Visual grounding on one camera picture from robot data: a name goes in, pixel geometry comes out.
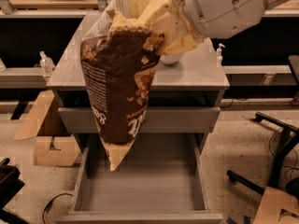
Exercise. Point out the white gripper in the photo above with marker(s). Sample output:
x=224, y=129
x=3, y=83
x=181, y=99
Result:
x=225, y=9

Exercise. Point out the brown chip bag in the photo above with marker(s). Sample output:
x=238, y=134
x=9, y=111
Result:
x=118, y=57

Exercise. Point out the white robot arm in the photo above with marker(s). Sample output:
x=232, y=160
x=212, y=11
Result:
x=210, y=18

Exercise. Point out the closed upper drawer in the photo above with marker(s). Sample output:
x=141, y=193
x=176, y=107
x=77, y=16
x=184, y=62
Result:
x=157, y=120

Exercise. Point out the grey drawer cabinet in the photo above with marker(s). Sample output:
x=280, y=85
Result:
x=194, y=81

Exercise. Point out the open bottom drawer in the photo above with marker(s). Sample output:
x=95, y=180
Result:
x=158, y=182

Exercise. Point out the white bowl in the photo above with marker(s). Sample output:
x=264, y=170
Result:
x=171, y=59

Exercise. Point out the white pump bottle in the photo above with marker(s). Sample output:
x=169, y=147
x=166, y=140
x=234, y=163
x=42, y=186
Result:
x=219, y=54

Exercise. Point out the clear sanitizer bottle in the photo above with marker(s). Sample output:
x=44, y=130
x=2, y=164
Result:
x=46, y=63

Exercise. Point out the cardboard box left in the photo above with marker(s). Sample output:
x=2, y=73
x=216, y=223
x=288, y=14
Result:
x=53, y=145

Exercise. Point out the cardboard box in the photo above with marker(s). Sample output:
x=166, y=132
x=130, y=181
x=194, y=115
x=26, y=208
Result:
x=53, y=145
x=277, y=207

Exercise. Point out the black chair base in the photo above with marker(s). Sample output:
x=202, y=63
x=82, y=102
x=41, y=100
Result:
x=287, y=142

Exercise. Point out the cardboard box bottom right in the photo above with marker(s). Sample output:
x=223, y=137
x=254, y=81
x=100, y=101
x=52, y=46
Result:
x=277, y=207

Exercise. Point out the black object bottom left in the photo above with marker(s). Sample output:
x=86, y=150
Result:
x=10, y=185

